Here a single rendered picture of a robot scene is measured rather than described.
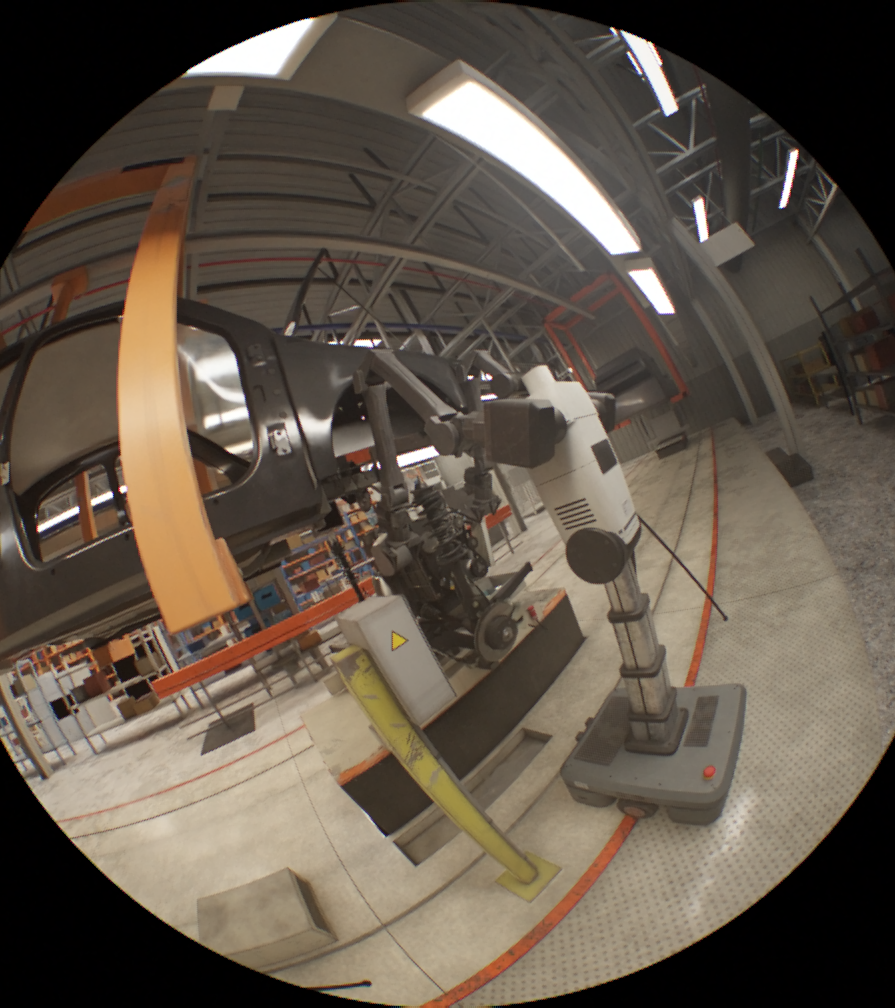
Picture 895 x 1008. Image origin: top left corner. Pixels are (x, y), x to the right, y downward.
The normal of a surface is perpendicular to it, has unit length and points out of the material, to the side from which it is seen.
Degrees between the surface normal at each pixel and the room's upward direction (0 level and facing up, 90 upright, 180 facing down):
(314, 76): 180
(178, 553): 90
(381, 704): 90
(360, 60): 180
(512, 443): 90
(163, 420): 90
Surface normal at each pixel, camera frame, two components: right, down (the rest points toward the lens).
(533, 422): -0.07, 0.37
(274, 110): 0.42, 0.91
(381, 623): 0.56, -0.28
